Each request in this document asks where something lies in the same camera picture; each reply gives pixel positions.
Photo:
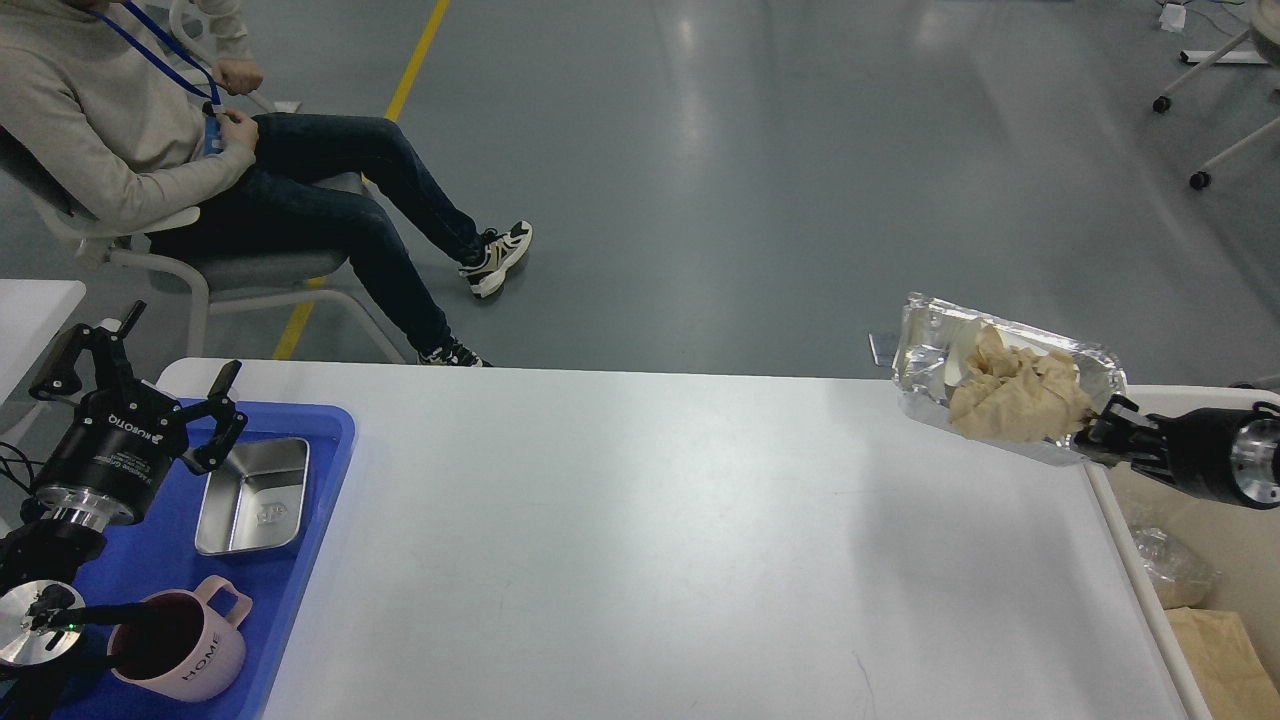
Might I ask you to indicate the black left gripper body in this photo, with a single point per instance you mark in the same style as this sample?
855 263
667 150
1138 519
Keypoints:
110 464

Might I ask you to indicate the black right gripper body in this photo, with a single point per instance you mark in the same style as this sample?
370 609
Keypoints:
1223 455

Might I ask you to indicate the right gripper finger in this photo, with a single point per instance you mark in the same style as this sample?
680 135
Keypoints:
1121 424
1144 449

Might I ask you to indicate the rectangular metal tin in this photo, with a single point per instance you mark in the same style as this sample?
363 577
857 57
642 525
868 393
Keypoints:
255 503

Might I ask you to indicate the brown paper napkin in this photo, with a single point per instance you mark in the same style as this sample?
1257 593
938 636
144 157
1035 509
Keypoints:
1017 394

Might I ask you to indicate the aluminium foil tray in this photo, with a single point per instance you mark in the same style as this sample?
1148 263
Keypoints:
930 326

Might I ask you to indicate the pink HOME mug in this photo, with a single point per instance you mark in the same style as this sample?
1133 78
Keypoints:
187 645

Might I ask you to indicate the white paper cup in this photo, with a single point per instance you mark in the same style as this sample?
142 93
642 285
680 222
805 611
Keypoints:
955 370

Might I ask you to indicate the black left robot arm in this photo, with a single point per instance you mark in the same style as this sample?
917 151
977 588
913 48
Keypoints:
43 614

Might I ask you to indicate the person's hand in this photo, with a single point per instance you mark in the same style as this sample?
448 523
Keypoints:
236 129

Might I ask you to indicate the person's other hand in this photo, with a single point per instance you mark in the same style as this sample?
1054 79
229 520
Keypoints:
237 76

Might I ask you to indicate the white side table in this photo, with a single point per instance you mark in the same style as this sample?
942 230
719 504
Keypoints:
32 312

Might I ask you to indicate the beige plastic bin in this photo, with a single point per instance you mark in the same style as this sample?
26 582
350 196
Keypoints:
1242 545

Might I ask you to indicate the grey office chair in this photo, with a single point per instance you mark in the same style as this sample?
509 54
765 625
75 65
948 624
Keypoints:
217 285

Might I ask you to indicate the brown paper bag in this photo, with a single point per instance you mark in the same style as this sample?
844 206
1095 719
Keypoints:
1228 671

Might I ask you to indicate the white sneaker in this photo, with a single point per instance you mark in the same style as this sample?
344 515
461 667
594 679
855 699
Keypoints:
502 253
452 353

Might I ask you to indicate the seated person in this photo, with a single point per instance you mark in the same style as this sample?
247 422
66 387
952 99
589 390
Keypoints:
83 92

